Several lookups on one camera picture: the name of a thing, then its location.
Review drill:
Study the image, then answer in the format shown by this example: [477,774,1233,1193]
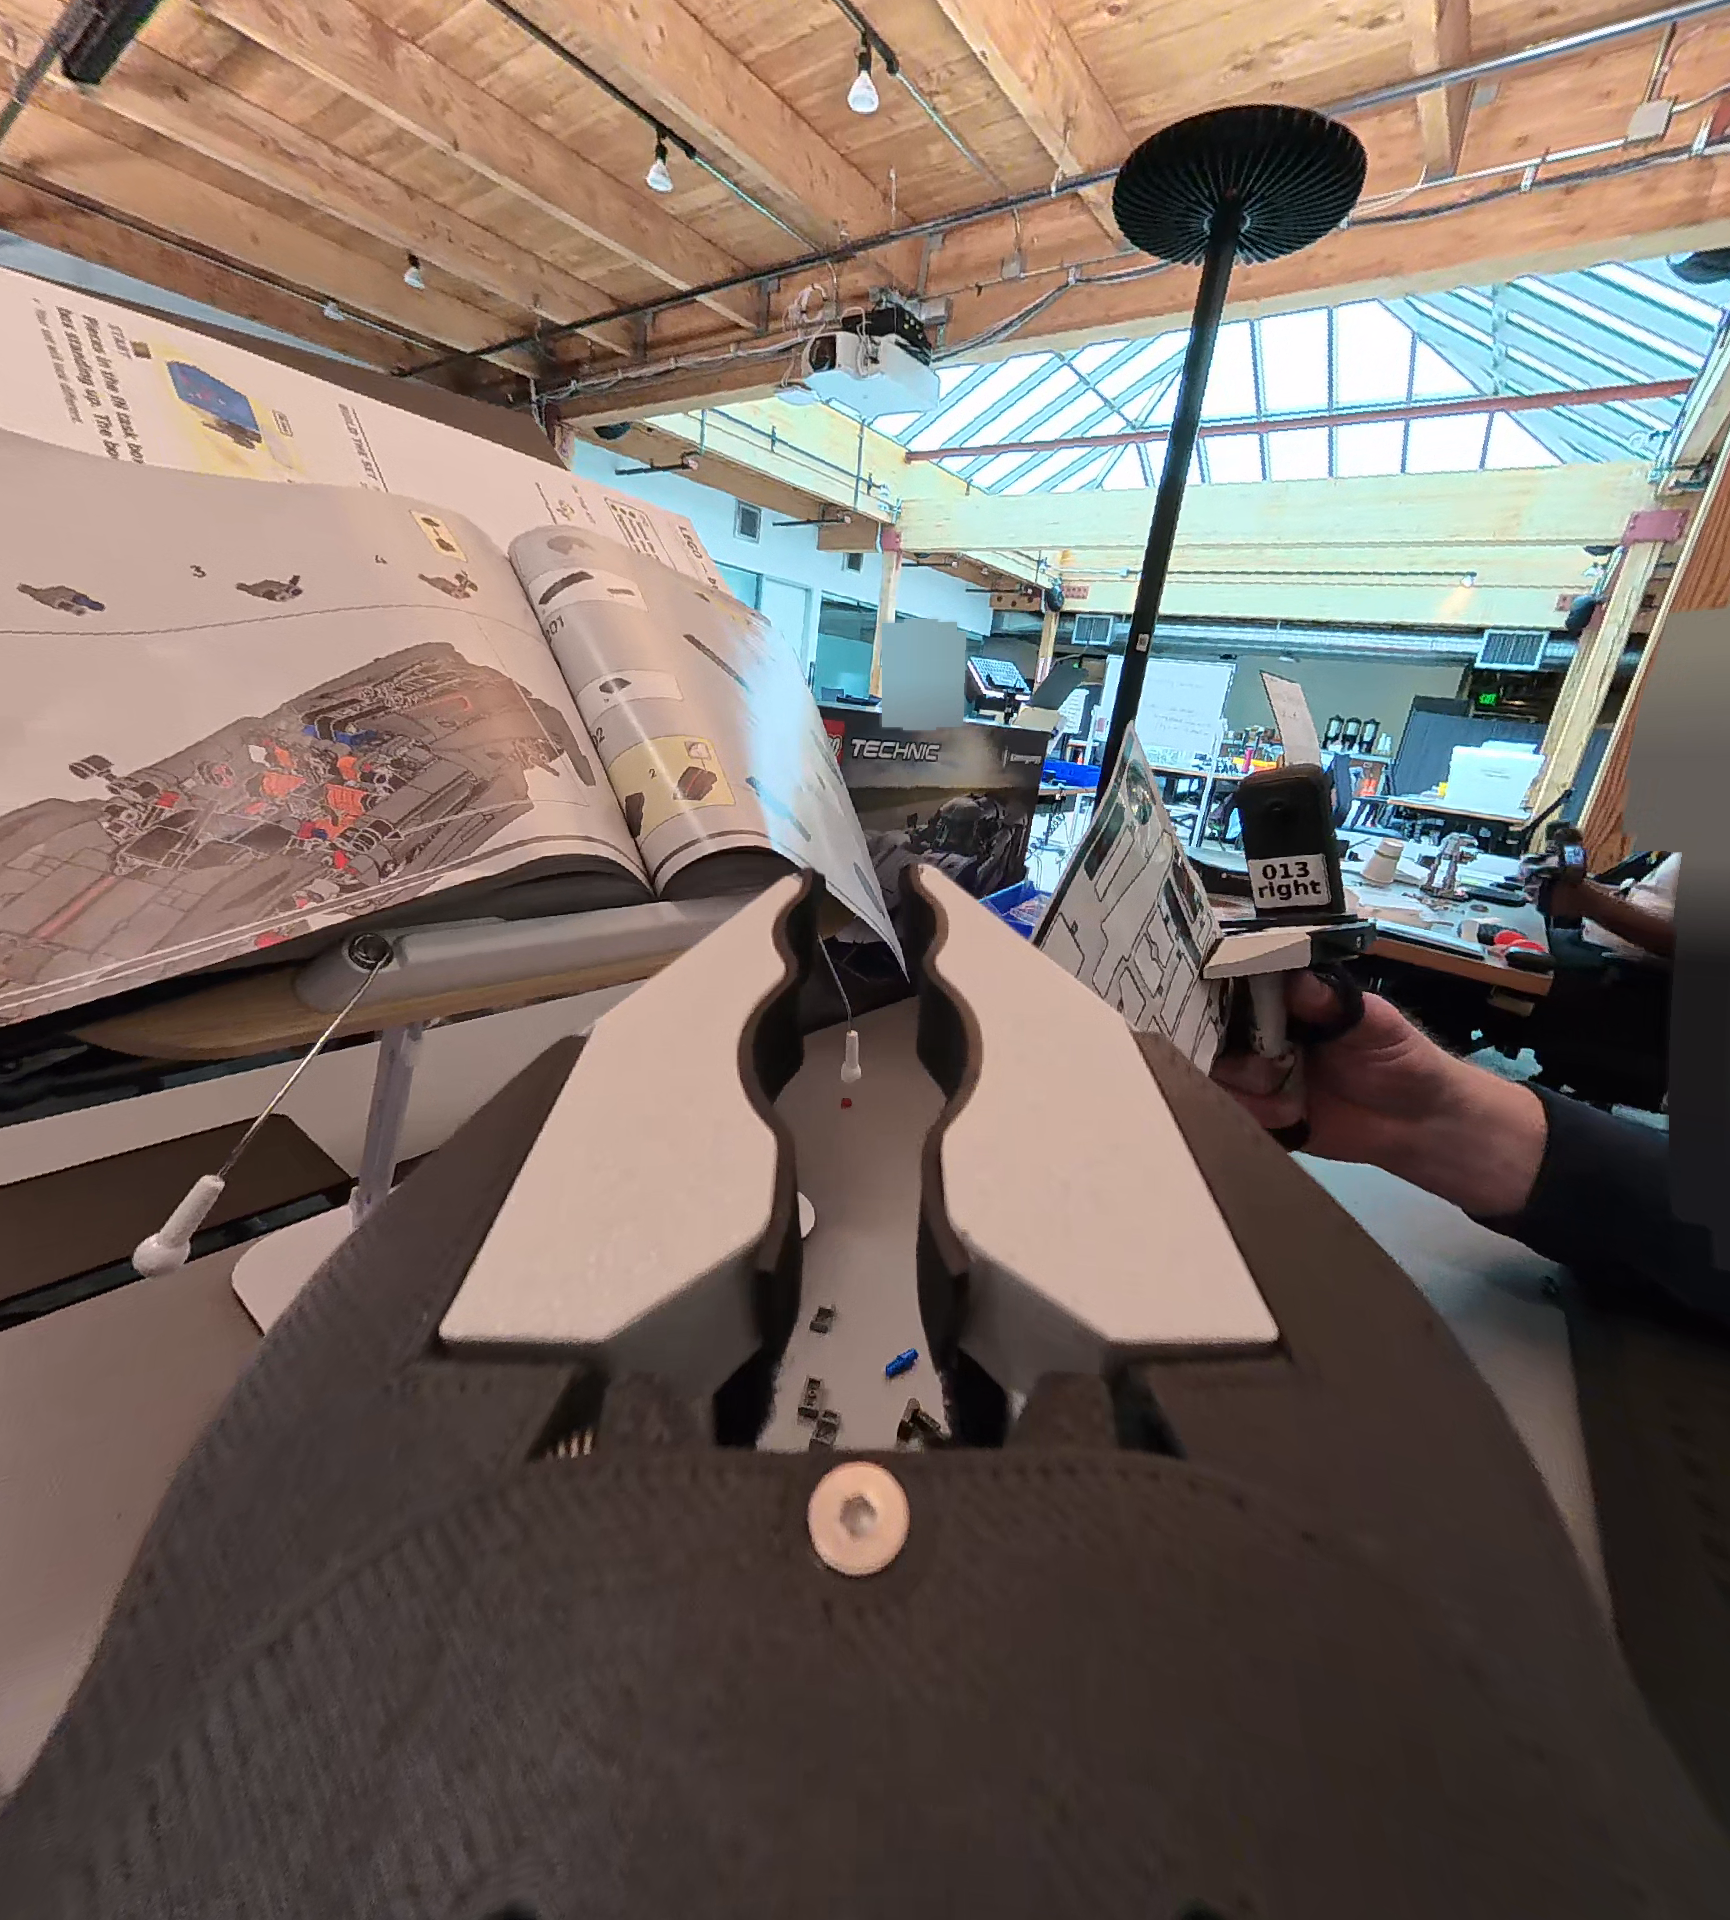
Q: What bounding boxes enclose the scattered small lego pieces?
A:
[796,1093,957,1450]

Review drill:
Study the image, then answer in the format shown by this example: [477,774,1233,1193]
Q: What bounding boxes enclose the black pole floor lamp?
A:
[1095,105,1369,842]

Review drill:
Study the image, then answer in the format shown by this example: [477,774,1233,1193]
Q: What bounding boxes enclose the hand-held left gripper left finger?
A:
[440,873,821,1374]

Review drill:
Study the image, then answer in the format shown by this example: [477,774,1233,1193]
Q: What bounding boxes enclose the person's dark shirt torso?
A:
[1562,1291,1730,1920]

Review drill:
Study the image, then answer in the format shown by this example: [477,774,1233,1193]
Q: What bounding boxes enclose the cluttered work table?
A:
[1180,810,1558,979]

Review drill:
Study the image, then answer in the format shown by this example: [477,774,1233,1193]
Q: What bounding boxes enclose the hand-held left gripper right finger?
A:
[902,865,1281,1395]

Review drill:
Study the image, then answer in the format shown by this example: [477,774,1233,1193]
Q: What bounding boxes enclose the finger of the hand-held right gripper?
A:
[1198,925,1324,984]

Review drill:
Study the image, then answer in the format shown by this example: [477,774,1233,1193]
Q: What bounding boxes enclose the white ceiling projector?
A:
[802,301,945,415]

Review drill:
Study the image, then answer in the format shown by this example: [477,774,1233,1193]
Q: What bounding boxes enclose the white book stand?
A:
[0,896,821,1338]

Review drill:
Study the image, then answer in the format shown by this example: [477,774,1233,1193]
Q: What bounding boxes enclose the page holder wire white tip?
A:
[811,901,867,1089]
[129,933,400,1281]

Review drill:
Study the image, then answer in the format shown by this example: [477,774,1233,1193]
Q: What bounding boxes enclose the person's right hand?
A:
[1210,990,1550,1219]

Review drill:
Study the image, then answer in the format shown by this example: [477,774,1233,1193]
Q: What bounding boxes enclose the white whiteboard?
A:
[1126,657,1237,761]

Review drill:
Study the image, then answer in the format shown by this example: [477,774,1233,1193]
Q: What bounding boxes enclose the person's right forearm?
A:
[1464,1082,1684,1323]

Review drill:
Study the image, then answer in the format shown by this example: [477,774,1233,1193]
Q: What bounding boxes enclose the open lego instruction book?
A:
[0,397,909,1052]

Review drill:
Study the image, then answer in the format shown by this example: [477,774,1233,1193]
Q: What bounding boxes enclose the white sticker sheet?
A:
[1031,722,1233,1075]

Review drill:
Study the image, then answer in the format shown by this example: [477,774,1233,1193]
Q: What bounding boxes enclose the dark lego set box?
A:
[821,721,1047,918]

